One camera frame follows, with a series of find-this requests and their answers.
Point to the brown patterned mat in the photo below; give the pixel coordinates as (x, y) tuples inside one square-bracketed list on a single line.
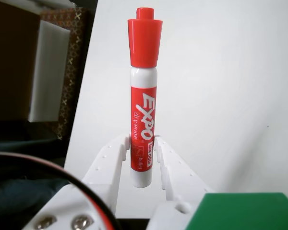
[(73, 60)]

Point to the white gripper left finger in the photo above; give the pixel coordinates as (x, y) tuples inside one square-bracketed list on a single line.
[(108, 167)]

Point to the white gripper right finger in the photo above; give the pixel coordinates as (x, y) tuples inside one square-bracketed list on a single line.
[(180, 175)]

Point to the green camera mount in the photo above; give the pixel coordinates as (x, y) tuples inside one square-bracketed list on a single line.
[(237, 213)]

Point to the white foam block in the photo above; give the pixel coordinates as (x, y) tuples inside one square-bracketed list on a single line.
[(50, 72)]

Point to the red dry erase marker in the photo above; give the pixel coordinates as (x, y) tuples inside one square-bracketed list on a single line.
[(144, 107)]

